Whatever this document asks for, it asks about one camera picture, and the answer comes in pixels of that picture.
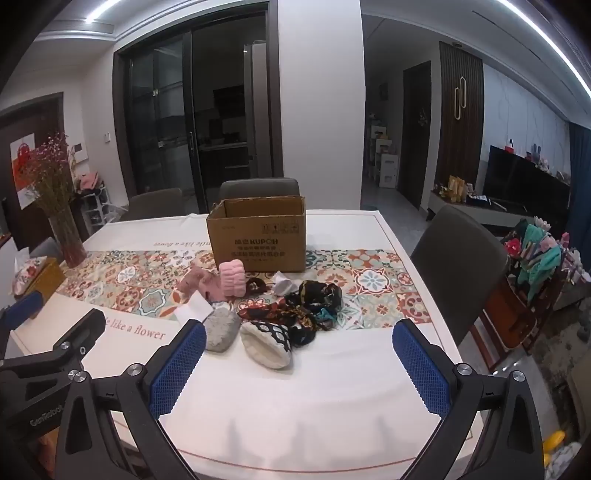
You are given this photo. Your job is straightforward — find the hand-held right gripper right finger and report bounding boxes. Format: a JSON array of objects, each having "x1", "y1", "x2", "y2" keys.
[{"x1": 392, "y1": 318, "x2": 546, "y2": 480}]

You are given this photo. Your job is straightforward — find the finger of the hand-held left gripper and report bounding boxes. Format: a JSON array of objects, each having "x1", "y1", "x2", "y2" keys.
[
  {"x1": 0, "y1": 290, "x2": 44, "y2": 333},
  {"x1": 46, "y1": 308, "x2": 108, "y2": 370}
]

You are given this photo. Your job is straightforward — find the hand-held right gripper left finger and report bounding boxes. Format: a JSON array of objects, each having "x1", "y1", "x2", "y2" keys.
[{"x1": 54, "y1": 318, "x2": 208, "y2": 480}]

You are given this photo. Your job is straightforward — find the dusty pink towel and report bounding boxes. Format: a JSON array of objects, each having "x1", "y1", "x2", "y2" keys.
[{"x1": 174, "y1": 264, "x2": 232, "y2": 303}]

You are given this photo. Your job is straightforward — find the light pink fluffy headband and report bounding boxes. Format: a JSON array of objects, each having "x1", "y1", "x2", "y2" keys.
[{"x1": 218, "y1": 260, "x2": 245, "y2": 296}]

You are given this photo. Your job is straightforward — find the white zigzag-edged cloth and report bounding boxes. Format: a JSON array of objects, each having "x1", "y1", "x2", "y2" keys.
[{"x1": 271, "y1": 271, "x2": 301, "y2": 296}]

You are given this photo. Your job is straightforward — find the brown cardboard box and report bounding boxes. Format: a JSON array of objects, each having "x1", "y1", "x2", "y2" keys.
[{"x1": 206, "y1": 195, "x2": 307, "y2": 274}]

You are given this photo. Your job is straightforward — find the floral tissue box cover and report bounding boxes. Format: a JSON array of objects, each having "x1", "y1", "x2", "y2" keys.
[{"x1": 11, "y1": 255, "x2": 49, "y2": 296}]

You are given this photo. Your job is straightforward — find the grey fuzzy sock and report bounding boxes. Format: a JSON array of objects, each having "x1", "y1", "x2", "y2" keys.
[{"x1": 203, "y1": 308, "x2": 242, "y2": 352}]

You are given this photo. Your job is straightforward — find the white rectangular cloth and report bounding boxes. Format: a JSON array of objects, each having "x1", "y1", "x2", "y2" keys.
[{"x1": 174, "y1": 295, "x2": 214, "y2": 321}]

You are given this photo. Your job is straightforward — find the glass vase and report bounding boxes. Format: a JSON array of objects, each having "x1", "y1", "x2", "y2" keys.
[{"x1": 48, "y1": 203, "x2": 88, "y2": 268}]

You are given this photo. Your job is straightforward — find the black white patterned fuzzy sock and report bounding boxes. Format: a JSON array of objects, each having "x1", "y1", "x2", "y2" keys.
[{"x1": 239, "y1": 319, "x2": 293, "y2": 370}]

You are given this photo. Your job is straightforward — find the red black patterned headband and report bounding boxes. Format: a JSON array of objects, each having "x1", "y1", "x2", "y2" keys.
[{"x1": 237, "y1": 298, "x2": 296, "y2": 324}]

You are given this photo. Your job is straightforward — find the wooden child chair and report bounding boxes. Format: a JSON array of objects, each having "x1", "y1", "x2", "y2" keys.
[{"x1": 480, "y1": 258, "x2": 555, "y2": 370}]

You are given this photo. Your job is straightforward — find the grey dining chair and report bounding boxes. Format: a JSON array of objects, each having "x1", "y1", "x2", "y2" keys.
[
  {"x1": 119, "y1": 187, "x2": 185, "y2": 222},
  {"x1": 218, "y1": 178, "x2": 301, "y2": 208},
  {"x1": 410, "y1": 204, "x2": 511, "y2": 347}
]

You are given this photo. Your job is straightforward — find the black scrunchie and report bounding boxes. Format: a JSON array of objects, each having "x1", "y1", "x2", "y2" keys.
[{"x1": 244, "y1": 277, "x2": 273, "y2": 298}]

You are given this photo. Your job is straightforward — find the white shoe rack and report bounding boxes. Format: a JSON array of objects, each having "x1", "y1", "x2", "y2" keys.
[{"x1": 76, "y1": 182, "x2": 114, "y2": 241}]

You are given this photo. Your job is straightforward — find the black yellow patterned cloth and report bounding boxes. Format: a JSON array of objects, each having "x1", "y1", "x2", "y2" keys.
[{"x1": 286, "y1": 314, "x2": 333, "y2": 347}]

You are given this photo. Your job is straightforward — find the white tablecloth with tile pattern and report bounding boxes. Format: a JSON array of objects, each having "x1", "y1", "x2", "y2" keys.
[{"x1": 9, "y1": 209, "x2": 474, "y2": 480}]

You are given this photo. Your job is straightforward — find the black floral scarf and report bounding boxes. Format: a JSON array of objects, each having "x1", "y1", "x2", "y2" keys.
[{"x1": 298, "y1": 279, "x2": 343, "y2": 319}]

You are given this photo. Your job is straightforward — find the dried pink flowers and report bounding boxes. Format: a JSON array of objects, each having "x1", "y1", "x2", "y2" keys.
[{"x1": 18, "y1": 131, "x2": 79, "y2": 217}]

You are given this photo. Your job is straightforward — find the pink cloth on rack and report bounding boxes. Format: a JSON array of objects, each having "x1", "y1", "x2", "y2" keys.
[{"x1": 76, "y1": 172, "x2": 105, "y2": 192}]

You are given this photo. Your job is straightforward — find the yellow toy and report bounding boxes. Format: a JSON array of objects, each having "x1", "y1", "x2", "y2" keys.
[{"x1": 542, "y1": 429, "x2": 568, "y2": 462}]

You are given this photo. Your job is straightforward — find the rack of colourful clothes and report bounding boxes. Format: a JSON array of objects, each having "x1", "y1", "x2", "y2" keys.
[{"x1": 501, "y1": 217, "x2": 583, "y2": 324}]

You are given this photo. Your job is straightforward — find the grey television stand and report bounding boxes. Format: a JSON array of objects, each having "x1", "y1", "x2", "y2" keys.
[{"x1": 427, "y1": 190, "x2": 522, "y2": 232}]

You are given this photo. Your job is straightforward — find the yellow boxes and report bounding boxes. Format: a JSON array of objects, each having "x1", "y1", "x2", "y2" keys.
[{"x1": 445, "y1": 175, "x2": 467, "y2": 201}]

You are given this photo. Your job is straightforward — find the white hallway shelf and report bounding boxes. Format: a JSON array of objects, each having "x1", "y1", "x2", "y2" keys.
[{"x1": 367, "y1": 120, "x2": 400, "y2": 189}]

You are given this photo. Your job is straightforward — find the black television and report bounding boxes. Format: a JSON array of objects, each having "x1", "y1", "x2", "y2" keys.
[{"x1": 482, "y1": 145, "x2": 572, "y2": 227}]

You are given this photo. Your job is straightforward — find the dark glass sliding door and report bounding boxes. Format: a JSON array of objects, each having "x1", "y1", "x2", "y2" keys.
[{"x1": 113, "y1": 2, "x2": 282, "y2": 213}]

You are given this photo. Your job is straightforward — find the dark wooden door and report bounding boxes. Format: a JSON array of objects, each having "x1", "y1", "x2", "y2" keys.
[{"x1": 398, "y1": 61, "x2": 432, "y2": 210}]

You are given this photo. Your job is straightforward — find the dark wood slat panel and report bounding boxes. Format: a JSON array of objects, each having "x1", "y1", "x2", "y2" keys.
[{"x1": 438, "y1": 41, "x2": 485, "y2": 204}]

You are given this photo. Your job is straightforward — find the blue curtain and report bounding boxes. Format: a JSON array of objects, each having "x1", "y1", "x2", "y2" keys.
[{"x1": 567, "y1": 120, "x2": 591, "y2": 185}]

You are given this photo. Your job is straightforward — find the red wall poster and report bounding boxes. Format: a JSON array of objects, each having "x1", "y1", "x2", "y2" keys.
[{"x1": 10, "y1": 133, "x2": 38, "y2": 206}]

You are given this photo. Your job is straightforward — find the gold loop handles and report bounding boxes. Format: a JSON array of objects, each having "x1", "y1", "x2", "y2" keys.
[{"x1": 453, "y1": 78, "x2": 468, "y2": 121}]

